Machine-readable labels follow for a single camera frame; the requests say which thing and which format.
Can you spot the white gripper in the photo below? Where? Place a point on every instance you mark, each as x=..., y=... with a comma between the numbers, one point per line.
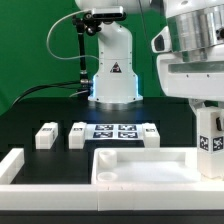
x=197, y=80

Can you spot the white desk top tray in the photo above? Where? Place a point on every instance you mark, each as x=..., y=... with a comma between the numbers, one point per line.
x=145, y=165

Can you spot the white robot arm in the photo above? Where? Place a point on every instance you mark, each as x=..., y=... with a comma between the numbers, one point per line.
x=189, y=48

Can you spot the fiducial marker sheet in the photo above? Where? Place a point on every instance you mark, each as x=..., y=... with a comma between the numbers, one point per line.
x=113, y=132

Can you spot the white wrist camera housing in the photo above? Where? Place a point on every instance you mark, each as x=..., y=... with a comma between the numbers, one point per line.
x=162, y=43

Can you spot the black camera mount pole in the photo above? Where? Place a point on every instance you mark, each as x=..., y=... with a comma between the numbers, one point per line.
x=84, y=25

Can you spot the black camera on mount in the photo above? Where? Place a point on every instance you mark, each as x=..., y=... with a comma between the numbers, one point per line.
x=112, y=13

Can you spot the white left fence rail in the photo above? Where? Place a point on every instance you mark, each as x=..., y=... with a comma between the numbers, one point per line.
x=11, y=165

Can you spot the white fence rail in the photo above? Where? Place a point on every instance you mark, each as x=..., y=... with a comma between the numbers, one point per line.
x=105, y=197
x=11, y=165

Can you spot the white front fence rail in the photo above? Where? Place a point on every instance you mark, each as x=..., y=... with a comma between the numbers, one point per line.
x=105, y=197

